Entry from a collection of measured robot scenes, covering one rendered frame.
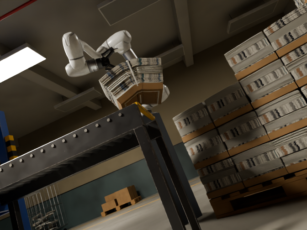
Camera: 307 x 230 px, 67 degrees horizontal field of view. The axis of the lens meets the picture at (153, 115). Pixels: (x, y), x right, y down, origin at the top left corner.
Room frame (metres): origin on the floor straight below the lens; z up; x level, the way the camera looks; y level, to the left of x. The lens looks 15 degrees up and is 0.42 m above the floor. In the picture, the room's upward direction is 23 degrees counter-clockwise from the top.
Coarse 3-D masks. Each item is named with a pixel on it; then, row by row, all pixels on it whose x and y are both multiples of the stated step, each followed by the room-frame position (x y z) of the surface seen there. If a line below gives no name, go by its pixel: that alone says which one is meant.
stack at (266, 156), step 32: (288, 64) 1.43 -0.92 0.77; (224, 96) 1.64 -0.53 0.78; (256, 96) 1.55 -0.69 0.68; (288, 96) 1.47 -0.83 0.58; (192, 128) 1.79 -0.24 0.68; (224, 128) 1.69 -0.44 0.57; (256, 128) 1.60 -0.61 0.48; (192, 160) 1.85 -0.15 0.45; (224, 160) 1.74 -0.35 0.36; (256, 160) 1.64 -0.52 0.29; (288, 160) 1.56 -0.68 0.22; (256, 192) 1.68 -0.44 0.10; (288, 192) 1.60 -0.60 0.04
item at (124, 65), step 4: (132, 60) 1.35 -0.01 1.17; (124, 64) 1.34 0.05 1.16; (132, 64) 1.35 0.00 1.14; (124, 68) 1.34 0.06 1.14; (128, 68) 1.35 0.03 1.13; (132, 68) 1.35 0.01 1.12; (136, 68) 1.35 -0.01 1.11; (128, 72) 1.34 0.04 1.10; (136, 72) 1.35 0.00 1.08; (128, 76) 1.34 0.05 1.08; (132, 76) 1.35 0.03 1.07; (136, 76) 1.35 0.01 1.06; (132, 80) 1.35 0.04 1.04; (136, 80) 1.35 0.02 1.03; (140, 92) 1.37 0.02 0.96; (140, 104) 1.58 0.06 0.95
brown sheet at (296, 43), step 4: (304, 36) 1.35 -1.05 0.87; (296, 40) 1.37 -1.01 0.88; (300, 40) 1.37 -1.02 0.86; (304, 40) 1.36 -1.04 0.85; (288, 44) 1.40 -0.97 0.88; (292, 44) 1.39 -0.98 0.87; (296, 44) 1.38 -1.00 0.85; (300, 44) 1.37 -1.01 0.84; (284, 48) 1.41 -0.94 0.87; (288, 48) 1.40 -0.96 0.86; (292, 48) 1.39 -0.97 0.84; (276, 52) 1.43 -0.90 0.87; (280, 52) 1.43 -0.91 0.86; (284, 52) 1.42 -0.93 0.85; (280, 56) 1.43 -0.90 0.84
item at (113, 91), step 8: (120, 64) 1.34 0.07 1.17; (112, 72) 1.33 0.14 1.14; (120, 72) 1.34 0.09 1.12; (104, 80) 1.32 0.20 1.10; (112, 80) 1.33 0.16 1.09; (120, 80) 1.33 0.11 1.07; (128, 80) 1.35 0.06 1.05; (104, 88) 1.37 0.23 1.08; (112, 88) 1.33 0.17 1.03; (120, 88) 1.34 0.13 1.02; (128, 88) 1.34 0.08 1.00; (112, 96) 1.40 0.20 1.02; (136, 96) 1.39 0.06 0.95; (128, 104) 1.40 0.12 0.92
